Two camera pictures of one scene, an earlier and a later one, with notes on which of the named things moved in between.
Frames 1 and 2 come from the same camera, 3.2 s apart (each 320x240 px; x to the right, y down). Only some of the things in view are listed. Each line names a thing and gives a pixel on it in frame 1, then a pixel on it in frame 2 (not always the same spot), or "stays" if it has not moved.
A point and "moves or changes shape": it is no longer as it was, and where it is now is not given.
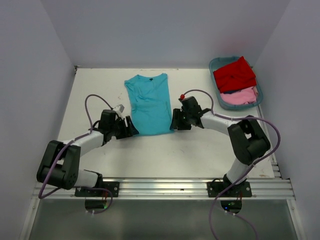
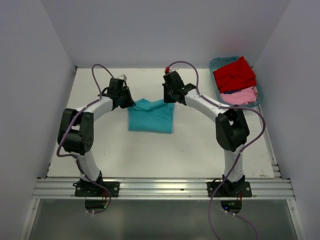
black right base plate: x=241 y=189 stays
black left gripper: x=128 y=131 to x=130 y=102
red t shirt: x=236 y=76 stays
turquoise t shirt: x=149 y=99 moves or changes shape
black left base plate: x=114 y=186 stays
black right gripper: x=176 y=122 to x=166 y=99
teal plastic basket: x=219 y=63 stays
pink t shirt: x=248 y=96 stays
